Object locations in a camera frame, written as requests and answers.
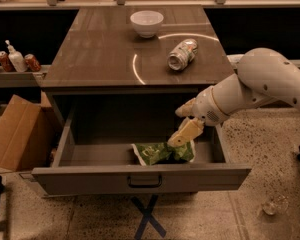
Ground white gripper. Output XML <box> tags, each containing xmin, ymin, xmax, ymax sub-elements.
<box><xmin>167</xmin><ymin>86</ymin><xmax>229</xmax><ymax>147</ymax></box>

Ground green jalapeno chip bag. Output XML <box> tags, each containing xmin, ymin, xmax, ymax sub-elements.
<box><xmin>132</xmin><ymin>142</ymin><xmax>196</xmax><ymax>166</ymax></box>

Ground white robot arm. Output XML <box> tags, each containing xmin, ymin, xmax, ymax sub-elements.
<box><xmin>168</xmin><ymin>48</ymin><xmax>300</xmax><ymax>147</ymax></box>

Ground grey drawer cabinet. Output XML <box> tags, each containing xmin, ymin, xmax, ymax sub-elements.
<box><xmin>41</xmin><ymin>6</ymin><xmax>233</xmax><ymax>123</ymax></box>

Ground open grey top drawer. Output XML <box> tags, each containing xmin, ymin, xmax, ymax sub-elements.
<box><xmin>32</xmin><ymin>94</ymin><xmax>251</xmax><ymax>196</ymax></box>

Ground crushed silver soda can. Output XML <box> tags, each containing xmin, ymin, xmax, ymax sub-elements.
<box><xmin>167</xmin><ymin>38</ymin><xmax>198</xmax><ymax>71</ymax></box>

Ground white ceramic bowl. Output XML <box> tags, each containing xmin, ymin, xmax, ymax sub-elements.
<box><xmin>130</xmin><ymin>10</ymin><xmax>164</xmax><ymax>38</ymax></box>

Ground clear glass on floor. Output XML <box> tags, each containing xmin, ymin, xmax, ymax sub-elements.
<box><xmin>261</xmin><ymin>195</ymin><xmax>289</xmax><ymax>216</ymax></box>

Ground red soda can right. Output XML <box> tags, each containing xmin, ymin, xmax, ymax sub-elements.
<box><xmin>24</xmin><ymin>54</ymin><xmax>41</xmax><ymax>72</ymax></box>

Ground red soda can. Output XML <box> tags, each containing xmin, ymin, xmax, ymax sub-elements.
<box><xmin>24</xmin><ymin>54</ymin><xmax>41</xmax><ymax>72</ymax></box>
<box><xmin>0</xmin><ymin>51</ymin><xmax>14</xmax><ymax>72</ymax></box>

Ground brown cardboard box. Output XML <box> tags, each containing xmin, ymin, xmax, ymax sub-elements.
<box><xmin>0</xmin><ymin>94</ymin><xmax>61</xmax><ymax>171</ymax></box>

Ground white pump bottle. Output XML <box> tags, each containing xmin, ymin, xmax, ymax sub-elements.
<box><xmin>5</xmin><ymin>40</ymin><xmax>27</xmax><ymax>72</ymax></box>

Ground grey low shelf left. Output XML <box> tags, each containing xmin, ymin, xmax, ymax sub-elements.
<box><xmin>0</xmin><ymin>65</ymin><xmax>50</xmax><ymax>88</ymax></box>

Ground red soda can left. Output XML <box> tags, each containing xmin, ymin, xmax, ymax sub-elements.
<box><xmin>0</xmin><ymin>51</ymin><xmax>14</xmax><ymax>72</ymax></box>

